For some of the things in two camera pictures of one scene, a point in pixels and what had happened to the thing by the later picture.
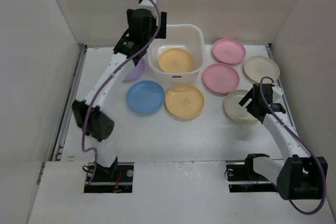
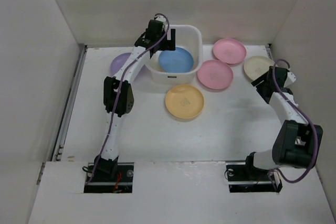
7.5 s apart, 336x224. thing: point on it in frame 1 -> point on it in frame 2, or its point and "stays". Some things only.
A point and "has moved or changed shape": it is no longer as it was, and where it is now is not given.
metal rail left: x=58 y=152 stays
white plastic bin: x=188 y=36 stays
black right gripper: x=252 y=100 -> x=261 y=85
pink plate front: x=221 y=77 has moved or changed shape
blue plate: x=145 y=97 -> x=178 y=61
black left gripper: x=162 y=33 -> x=169 y=44
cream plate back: x=257 y=66 stays
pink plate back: x=229 y=51 stays
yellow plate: x=184 y=100 stays
